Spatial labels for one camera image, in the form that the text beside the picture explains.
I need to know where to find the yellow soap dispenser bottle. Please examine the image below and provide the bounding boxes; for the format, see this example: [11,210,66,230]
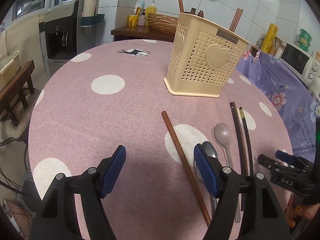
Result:
[145,0,157,18]

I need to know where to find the black chopstick gold band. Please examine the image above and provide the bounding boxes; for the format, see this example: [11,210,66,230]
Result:
[239,107,254,176]

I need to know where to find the stainless steel spoon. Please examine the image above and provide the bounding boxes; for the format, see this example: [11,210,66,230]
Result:
[194,141,219,217]

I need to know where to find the yellow mug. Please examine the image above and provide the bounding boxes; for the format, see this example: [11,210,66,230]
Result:
[128,15,139,27]

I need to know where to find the purple floral cloth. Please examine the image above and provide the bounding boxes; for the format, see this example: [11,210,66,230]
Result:
[236,50,319,162]

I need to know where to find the dark wooden stool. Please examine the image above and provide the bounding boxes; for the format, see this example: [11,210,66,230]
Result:
[0,60,35,127]

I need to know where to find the dark wooden counter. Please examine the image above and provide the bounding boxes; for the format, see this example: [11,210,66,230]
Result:
[111,26,175,42]

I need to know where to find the woven wicker basin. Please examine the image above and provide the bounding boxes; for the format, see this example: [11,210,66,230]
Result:
[147,14,178,34]

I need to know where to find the pink polka dot tablecloth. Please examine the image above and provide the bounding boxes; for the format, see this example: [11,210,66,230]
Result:
[29,40,292,239]

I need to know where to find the reddish brown wooden chopstick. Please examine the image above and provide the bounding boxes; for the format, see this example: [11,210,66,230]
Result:
[229,8,242,32]
[161,111,211,226]

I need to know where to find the person's right hand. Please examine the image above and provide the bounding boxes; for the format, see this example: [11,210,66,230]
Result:
[284,194,319,228]

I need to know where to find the grey translucent plastic spoon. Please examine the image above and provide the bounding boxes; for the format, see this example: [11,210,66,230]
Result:
[214,122,241,223]

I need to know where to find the beige plastic utensil holder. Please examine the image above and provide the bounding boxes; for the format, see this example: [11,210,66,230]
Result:
[164,13,249,98]

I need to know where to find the white water dispenser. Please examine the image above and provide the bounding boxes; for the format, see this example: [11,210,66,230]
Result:
[39,0,96,69]

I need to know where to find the paper cup stack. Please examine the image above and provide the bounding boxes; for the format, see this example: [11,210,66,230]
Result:
[82,0,99,17]

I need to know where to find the white microwave oven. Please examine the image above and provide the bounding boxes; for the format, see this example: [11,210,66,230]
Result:
[279,42,319,94]

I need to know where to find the dark wooden handled spoon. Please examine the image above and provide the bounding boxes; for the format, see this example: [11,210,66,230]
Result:
[197,10,204,18]

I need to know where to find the yellow roll package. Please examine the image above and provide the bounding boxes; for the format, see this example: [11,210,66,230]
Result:
[260,23,278,53]

